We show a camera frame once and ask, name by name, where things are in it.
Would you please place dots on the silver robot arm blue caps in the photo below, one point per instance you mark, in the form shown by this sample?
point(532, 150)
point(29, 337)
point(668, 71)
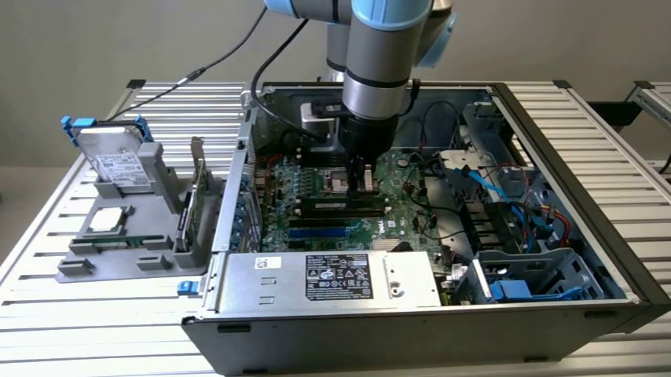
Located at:
point(374, 51)

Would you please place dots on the silver chipset heatsink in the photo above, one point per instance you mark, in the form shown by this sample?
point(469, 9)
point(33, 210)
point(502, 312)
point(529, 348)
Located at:
point(392, 246)

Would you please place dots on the CPU socket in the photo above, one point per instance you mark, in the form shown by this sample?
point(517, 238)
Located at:
point(326, 180)

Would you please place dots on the open black PC case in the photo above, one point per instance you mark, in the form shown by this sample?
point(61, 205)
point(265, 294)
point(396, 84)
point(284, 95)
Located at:
point(418, 337)

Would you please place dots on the black expansion slot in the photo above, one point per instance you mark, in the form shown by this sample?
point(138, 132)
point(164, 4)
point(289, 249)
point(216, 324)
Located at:
point(316, 223)

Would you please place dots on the metal drive cage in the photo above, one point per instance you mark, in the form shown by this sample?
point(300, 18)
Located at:
point(470, 157)

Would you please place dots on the green RAM stick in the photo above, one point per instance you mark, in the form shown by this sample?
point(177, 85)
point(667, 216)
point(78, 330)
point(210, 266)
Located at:
point(128, 241)

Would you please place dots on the silver power supply unit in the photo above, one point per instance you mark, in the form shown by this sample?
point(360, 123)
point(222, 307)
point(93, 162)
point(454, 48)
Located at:
point(293, 282)

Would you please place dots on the blue expansion slot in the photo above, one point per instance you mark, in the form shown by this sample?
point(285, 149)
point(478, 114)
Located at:
point(316, 233)

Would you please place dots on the green motherboard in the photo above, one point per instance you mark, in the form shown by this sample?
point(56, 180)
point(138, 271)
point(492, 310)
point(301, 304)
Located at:
point(314, 235)

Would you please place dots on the silver CPU chip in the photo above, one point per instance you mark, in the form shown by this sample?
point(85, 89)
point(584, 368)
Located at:
point(108, 220)

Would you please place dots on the black RAM slot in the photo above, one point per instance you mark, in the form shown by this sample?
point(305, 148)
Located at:
point(340, 213)

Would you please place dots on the blue case latch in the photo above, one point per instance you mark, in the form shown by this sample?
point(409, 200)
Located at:
point(186, 287)

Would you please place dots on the grey parts rack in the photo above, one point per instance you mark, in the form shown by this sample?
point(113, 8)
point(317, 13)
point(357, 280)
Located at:
point(130, 259)

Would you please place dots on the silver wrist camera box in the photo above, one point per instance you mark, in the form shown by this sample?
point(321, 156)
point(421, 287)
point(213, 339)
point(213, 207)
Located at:
point(316, 125)

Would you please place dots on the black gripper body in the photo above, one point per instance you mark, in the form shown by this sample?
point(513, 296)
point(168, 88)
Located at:
point(366, 135)

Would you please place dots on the coin cell battery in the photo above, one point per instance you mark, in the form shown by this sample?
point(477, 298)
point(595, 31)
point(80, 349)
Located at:
point(401, 161)

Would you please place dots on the black case fan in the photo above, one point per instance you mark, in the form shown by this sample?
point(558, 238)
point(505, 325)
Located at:
point(505, 228)

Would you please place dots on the grey disk bay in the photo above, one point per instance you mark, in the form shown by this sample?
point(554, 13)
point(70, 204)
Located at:
point(549, 275)

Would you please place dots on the hard disk with blue carrier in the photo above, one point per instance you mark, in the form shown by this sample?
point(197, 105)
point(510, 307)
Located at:
point(112, 157)

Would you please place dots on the green graphics card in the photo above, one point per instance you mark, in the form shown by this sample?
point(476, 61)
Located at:
point(194, 196)

